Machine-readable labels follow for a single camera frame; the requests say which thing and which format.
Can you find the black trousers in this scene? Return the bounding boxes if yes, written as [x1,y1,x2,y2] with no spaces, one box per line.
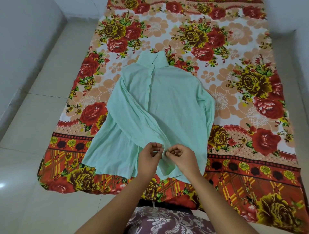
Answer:
[137,199,194,214]

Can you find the person's right forearm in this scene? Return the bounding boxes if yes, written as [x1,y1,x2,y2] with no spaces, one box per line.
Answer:
[189,173,259,234]

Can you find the person's right hand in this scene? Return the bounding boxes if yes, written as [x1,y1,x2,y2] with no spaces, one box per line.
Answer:
[165,143,202,179]

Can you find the floral bedsheet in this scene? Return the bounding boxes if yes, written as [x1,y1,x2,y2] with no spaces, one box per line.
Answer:
[37,0,309,234]

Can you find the person's left forearm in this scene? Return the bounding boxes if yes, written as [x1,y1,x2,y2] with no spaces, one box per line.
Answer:
[74,175,156,234]

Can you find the mint green shirt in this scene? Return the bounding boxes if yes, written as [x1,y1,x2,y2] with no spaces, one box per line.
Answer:
[82,50,216,185]

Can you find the person's left hand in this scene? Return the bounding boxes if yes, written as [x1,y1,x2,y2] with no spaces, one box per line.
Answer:
[137,142,165,179]

